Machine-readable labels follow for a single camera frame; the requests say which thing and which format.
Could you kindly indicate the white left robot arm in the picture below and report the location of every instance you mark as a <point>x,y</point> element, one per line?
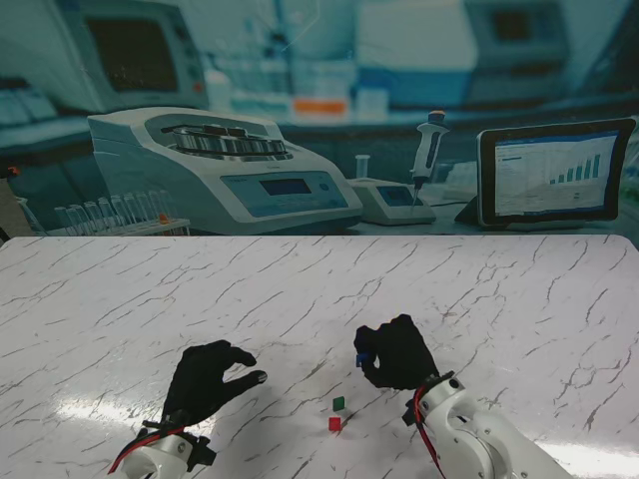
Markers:
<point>160,456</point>

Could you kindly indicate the printed laboratory backdrop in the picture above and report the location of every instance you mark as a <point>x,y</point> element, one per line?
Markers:
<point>319,100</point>

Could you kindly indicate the red domino block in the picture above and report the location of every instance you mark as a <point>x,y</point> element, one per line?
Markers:
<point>334,424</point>

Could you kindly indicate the blue domino block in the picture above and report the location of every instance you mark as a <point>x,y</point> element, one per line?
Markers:
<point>360,359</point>

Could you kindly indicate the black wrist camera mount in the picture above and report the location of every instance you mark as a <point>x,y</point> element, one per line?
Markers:
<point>202,451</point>
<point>408,416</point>

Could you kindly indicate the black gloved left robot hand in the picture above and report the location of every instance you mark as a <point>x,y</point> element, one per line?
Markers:
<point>194,386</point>

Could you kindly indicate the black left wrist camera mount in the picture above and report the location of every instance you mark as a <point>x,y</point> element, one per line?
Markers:
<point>202,451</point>

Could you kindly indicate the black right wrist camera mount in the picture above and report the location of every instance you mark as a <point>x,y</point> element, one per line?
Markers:
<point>408,416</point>

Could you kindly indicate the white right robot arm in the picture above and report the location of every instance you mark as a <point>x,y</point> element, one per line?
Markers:
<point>489,439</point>

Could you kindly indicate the grey post with orange cap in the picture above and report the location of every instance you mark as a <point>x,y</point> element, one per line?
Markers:
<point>7,204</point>

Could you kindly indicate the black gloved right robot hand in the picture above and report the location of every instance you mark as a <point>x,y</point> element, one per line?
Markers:
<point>404,356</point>

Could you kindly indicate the green domino block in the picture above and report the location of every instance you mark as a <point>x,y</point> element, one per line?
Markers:
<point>339,403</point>

